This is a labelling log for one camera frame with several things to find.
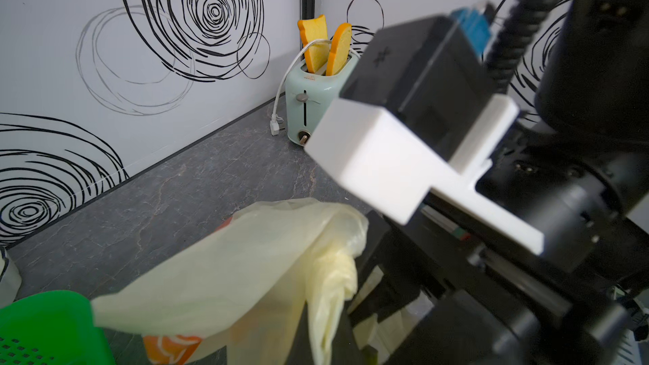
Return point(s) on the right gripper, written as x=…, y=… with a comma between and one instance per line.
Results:
x=493, y=301

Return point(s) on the yellow plastic bag with oranges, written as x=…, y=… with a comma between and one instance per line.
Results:
x=275, y=278

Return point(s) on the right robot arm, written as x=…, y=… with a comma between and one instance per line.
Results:
x=595, y=82

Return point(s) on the mint green toaster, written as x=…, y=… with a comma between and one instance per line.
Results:
x=302, y=98

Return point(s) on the toast slice front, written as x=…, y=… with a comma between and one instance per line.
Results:
x=340, y=48

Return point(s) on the toast slice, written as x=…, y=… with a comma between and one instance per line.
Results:
x=340, y=48
x=314, y=35

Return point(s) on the toast slice rear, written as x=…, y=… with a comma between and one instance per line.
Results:
x=314, y=35

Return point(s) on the green plastic basket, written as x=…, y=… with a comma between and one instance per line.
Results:
x=52, y=328

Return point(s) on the white scalloped bowl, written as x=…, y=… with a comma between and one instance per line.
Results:
x=10, y=279

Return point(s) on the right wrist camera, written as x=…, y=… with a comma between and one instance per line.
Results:
x=419, y=115

